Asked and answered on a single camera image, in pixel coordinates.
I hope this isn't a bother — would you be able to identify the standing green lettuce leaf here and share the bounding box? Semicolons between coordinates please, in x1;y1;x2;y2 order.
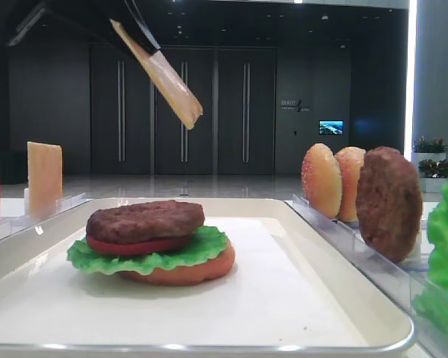
414;179;448;330

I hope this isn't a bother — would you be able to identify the brown meat patty on tray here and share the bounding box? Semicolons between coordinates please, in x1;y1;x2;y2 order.
86;200;205;244

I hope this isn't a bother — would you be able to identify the standing sesame bun outer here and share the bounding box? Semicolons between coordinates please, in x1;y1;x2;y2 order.
301;143;343;219

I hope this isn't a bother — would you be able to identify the white metal tray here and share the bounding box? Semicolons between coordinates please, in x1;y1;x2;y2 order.
0;198;416;357

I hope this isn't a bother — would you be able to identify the orange cheese slice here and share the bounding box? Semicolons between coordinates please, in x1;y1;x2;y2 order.
27;142;63;219
110;19;203;130

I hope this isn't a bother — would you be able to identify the standing sesame bun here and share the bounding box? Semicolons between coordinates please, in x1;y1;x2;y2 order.
335;146;366;222
301;143;343;219

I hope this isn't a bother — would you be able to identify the left clear acrylic rail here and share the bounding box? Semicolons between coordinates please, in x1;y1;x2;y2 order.
0;193;89;240

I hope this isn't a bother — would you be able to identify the standing orange cheese slice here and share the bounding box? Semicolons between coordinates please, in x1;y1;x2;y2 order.
27;142;63;219

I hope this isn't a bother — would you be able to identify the wall monitor screen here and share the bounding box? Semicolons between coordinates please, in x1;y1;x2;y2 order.
319;120;343;135

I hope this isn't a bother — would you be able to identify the right clear acrylic rail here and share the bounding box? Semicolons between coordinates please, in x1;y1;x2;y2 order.
291;195;448;357

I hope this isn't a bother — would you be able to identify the green lettuce leaf on tray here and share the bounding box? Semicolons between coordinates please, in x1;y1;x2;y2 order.
66;225;228;275

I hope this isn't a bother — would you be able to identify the standing brown meat patty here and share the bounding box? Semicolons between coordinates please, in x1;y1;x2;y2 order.
355;146;423;263

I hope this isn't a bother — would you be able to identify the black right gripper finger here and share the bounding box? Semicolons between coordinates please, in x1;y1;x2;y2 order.
124;0;161;55

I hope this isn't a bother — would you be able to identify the red tomato slice on tray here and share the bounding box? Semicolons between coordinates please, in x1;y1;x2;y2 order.
86;234;192;256

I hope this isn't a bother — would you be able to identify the standing sesame bun inner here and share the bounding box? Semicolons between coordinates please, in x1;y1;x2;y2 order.
335;146;366;222

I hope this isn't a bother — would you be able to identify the bottom bun on tray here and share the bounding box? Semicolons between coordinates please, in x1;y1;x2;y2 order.
118;239;235;286

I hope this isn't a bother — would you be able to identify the clear acrylic rail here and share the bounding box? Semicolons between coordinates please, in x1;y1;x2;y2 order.
0;193;89;240
291;195;448;357

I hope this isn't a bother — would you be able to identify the potted plants planter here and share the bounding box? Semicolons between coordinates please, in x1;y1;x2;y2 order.
411;136;448;193

